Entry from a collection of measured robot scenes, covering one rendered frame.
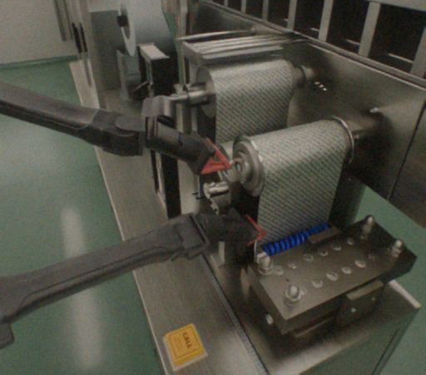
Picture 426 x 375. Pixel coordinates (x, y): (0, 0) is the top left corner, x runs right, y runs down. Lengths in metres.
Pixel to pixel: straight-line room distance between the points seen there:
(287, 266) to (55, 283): 0.54
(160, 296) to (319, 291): 0.41
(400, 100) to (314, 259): 0.42
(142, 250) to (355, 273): 0.52
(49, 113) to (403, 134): 0.75
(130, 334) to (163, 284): 1.01
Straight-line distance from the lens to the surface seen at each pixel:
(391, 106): 0.88
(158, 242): 0.64
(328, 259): 0.91
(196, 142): 0.71
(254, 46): 0.96
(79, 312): 2.12
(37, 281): 0.55
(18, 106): 0.74
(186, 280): 0.99
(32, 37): 6.20
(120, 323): 2.02
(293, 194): 0.84
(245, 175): 0.76
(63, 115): 0.71
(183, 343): 0.87
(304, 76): 1.07
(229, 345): 0.90
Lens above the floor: 1.70
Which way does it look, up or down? 34 degrees down
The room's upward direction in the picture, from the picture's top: straight up
